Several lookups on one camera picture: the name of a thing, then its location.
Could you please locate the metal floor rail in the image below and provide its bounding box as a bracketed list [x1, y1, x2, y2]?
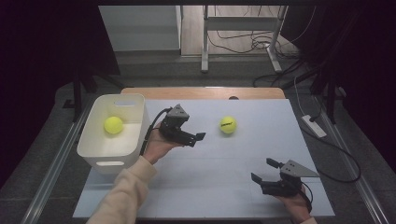
[19, 102, 94, 224]
[313, 95, 390, 224]

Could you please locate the white power strip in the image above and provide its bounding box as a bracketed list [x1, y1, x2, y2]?
[301, 114, 328, 139]

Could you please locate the white plastic storage bin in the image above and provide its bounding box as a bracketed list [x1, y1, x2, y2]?
[77, 92, 151, 175]

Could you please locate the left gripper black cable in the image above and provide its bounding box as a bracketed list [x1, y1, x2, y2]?
[139, 106, 174, 157]

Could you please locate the plain yellow tennis ball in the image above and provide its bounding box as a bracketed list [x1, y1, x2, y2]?
[103, 116, 124, 135]

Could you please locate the black stand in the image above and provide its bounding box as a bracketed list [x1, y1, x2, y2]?
[63, 59, 125, 123]
[310, 59, 347, 125]

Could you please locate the person's right hand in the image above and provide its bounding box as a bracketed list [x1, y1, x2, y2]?
[275, 186, 313, 224]

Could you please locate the tangle of black floor cables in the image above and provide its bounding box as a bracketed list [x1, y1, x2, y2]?
[207, 29, 312, 90]

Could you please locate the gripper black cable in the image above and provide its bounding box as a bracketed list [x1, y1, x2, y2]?
[300, 181, 314, 215]
[139, 106, 174, 157]

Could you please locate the pale table cover sheet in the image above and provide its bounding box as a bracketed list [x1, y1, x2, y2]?
[72, 98, 336, 219]

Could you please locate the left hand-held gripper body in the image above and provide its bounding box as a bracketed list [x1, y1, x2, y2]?
[158, 104, 198, 148]

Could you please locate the white desk frame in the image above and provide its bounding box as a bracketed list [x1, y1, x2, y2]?
[200, 5, 289, 75]

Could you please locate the white cabinet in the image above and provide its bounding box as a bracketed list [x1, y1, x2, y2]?
[98, 5, 183, 52]

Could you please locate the white cable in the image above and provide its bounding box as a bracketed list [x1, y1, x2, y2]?
[293, 76, 308, 118]

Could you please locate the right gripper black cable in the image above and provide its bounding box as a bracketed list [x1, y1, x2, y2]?
[300, 181, 314, 215]

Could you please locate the person's left hand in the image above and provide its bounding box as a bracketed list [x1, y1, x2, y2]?
[142, 121, 185, 166]

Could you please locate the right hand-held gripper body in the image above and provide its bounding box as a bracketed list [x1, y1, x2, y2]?
[261, 159, 320, 198]

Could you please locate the black power strip cable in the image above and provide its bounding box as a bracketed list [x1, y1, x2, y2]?
[300, 116, 362, 184]

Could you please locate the yellow tennis ball black print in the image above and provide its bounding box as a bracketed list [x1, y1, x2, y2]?
[219, 115, 238, 135]

